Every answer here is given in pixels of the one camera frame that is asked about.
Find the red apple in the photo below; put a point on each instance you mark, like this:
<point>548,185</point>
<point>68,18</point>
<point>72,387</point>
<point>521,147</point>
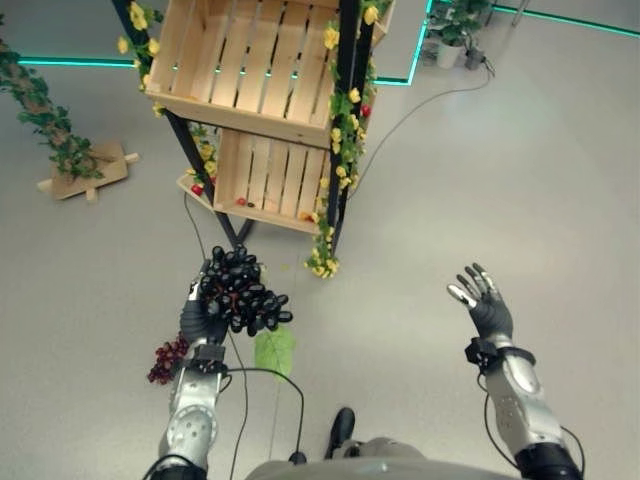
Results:
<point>197,189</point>

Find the green artificial leaf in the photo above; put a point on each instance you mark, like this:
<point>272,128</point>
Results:
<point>274,352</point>

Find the large wooden crate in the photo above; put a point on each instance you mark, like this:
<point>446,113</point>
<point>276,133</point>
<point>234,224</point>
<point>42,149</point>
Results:
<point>245,65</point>

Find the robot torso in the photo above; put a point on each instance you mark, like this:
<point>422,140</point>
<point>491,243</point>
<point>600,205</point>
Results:
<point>370,462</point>

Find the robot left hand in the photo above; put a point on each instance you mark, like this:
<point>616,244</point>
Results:
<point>196,320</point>

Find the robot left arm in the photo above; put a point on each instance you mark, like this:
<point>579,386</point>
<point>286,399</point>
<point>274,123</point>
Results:
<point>192,410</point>

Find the ivy wrapped post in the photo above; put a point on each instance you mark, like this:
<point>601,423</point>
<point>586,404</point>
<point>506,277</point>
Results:
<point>37,105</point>

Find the small wooden crate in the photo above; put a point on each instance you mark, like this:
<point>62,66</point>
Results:
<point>272,185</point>

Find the potted green plant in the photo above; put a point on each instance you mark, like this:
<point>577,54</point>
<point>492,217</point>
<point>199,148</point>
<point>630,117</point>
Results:
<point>457,30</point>

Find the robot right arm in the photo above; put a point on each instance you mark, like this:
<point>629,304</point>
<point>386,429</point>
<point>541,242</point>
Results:
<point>525,405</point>

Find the dark purple grape bunch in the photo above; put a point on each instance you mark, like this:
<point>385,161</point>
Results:
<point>242,292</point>

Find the black metal shelf frame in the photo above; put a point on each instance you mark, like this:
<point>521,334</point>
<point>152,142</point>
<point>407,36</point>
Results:
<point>350,125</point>

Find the yellow flower garland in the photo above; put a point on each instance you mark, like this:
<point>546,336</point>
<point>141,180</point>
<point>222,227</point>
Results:
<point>342,150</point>

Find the small orange fruit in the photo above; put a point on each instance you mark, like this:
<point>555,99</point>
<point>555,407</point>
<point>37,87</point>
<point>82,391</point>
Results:
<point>306,216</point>

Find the small red fruit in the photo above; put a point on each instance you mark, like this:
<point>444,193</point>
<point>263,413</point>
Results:
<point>241,202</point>

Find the robot dark foot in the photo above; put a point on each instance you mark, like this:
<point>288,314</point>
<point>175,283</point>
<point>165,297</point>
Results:
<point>341,427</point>

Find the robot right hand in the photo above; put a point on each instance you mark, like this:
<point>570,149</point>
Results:
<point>490,312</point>

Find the wooden side crate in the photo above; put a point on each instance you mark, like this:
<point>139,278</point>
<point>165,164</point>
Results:
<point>195,187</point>

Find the wooden post base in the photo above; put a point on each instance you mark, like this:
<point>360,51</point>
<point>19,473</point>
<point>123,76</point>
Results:
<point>92,172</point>

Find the red grape bunch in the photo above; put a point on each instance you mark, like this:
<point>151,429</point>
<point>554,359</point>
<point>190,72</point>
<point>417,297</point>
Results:
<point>167,360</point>

